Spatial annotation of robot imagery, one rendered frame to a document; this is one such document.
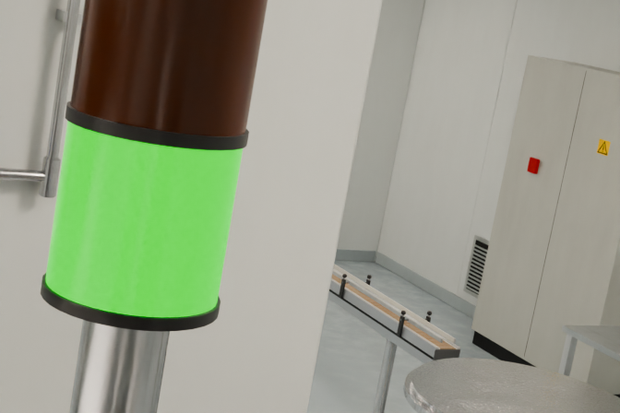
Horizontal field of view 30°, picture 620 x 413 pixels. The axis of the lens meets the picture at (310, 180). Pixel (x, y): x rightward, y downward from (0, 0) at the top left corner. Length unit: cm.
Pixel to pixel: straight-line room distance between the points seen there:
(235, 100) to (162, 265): 5
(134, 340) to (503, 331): 769
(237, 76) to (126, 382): 9
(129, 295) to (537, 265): 744
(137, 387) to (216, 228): 5
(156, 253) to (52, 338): 159
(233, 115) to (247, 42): 2
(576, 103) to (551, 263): 104
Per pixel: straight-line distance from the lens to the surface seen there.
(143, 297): 31
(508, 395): 440
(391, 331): 502
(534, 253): 776
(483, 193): 890
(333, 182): 201
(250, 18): 31
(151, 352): 33
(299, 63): 193
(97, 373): 33
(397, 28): 974
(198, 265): 31
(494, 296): 807
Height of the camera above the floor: 230
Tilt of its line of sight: 10 degrees down
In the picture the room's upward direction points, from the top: 10 degrees clockwise
